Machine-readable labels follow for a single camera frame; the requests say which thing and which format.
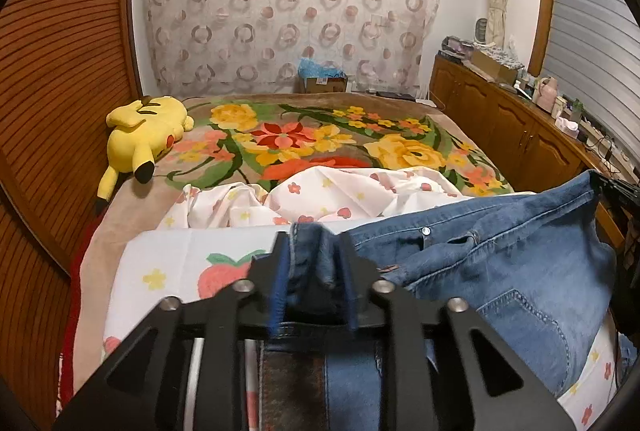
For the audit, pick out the black and pink case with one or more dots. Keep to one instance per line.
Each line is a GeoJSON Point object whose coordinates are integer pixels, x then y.
{"type": "Point", "coordinates": [457, 47]}

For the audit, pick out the pink jug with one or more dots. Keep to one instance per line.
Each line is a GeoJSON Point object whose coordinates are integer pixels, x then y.
{"type": "Point", "coordinates": [545, 92]}

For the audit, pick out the pink and white holder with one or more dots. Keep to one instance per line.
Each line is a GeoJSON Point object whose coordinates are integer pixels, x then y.
{"type": "Point", "coordinates": [567, 123]}

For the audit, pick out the ribbed wooden wall panel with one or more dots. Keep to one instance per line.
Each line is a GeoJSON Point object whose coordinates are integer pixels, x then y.
{"type": "Point", "coordinates": [60, 111]}

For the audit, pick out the white strawberry print sheet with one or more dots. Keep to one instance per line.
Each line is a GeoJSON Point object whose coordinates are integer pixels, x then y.
{"type": "Point", "coordinates": [165, 266]}

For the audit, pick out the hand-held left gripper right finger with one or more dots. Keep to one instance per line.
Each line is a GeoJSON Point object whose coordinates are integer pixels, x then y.
{"type": "Point", "coordinates": [349, 283]}

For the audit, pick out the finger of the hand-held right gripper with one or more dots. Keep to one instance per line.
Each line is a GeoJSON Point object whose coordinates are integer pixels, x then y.
{"type": "Point", "coordinates": [617, 188]}

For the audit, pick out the yellow plush toy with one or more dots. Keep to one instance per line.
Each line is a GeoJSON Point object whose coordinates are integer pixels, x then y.
{"type": "Point", "coordinates": [145, 126]}

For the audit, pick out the floral blanket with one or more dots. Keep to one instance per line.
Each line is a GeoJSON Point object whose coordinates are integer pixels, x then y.
{"type": "Point", "coordinates": [300, 136]}

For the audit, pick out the cardboard box with blue filling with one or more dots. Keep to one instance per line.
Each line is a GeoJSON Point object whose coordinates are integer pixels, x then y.
{"type": "Point", "coordinates": [322, 76]}

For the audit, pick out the open cardboard box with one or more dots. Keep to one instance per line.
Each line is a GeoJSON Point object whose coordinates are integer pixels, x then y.
{"type": "Point", "coordinates": [492, 67]}

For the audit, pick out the blue denim pants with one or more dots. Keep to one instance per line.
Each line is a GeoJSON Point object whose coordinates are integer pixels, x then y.
{"type": "Point", "coordinates": [500, 261]}

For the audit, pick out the red blanket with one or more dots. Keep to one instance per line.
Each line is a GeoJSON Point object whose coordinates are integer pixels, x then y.
{"type": "Point", "coordinates": [67, 311]}

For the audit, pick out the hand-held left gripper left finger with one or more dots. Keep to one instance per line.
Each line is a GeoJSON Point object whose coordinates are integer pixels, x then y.
{"type": "Point", "coordinates": [280, 281]}

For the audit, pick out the wooden cabinet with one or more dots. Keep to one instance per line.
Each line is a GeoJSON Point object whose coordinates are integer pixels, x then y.
{"type": "Point", "coordinates": [500, 121]}

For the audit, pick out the small grey heater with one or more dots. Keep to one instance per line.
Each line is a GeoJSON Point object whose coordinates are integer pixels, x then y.
{"type": "Point", "coordinates": [482, 32]}

